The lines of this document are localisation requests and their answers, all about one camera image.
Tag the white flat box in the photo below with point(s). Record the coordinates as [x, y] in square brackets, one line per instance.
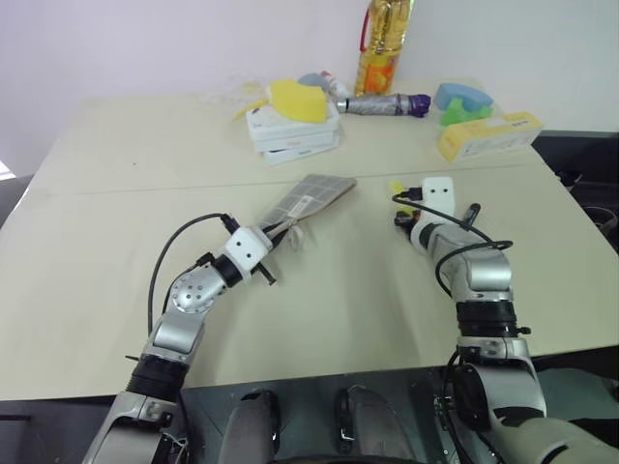
[295, 143]
[271, 121]
[297, 153]

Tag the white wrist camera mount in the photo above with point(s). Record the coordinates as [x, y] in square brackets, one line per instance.
[439, 194]
[246, 249]

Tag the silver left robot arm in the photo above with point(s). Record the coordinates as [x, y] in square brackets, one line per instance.
[180, 333]

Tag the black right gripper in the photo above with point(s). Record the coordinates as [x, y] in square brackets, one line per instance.
[405, 223]

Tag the yellow cooking oil bottle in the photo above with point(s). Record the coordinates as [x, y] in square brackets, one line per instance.
[379, 53]

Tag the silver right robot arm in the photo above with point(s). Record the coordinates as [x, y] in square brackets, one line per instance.
[483, 280]

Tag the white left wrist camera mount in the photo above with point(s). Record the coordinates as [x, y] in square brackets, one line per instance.
[246, 249]

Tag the dark rounded robot foot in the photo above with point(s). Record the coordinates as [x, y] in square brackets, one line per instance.
[372, 425]
[254, 425]

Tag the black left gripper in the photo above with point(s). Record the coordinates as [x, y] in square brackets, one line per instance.
[269, 276]

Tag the grey blue rounded object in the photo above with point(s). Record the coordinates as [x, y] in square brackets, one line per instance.
[309, 79]

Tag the yellow cloth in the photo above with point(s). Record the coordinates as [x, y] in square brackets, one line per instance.
[300, 100]

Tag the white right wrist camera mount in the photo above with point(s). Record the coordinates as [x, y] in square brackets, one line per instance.
[439, 194]

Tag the grey grid pouch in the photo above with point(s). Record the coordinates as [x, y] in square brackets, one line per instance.
[314, 195]

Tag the yellow plastic strip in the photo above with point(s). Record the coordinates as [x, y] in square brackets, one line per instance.
[249, 109]

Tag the green foam block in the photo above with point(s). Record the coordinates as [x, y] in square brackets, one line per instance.
[459, 116]

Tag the white tube red cap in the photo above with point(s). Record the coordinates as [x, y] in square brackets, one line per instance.
[334, 86]

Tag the black side table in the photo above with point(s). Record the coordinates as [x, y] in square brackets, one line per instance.
[585, 203]

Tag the yellow and white carton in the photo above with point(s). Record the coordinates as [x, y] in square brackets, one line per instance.
[488, 137]

